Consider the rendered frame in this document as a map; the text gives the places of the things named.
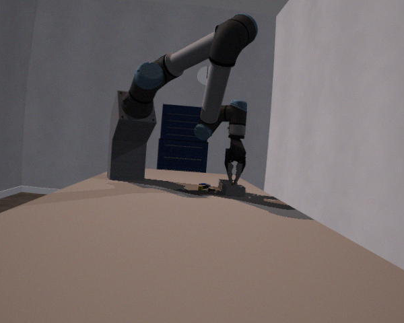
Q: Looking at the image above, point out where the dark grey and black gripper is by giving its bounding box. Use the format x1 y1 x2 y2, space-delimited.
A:
224 135 246 185

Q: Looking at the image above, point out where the grey rack of bins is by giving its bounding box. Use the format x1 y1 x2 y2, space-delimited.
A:
217 179 246 196

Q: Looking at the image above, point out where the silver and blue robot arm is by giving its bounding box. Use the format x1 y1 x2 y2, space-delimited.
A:
121 13 258 141

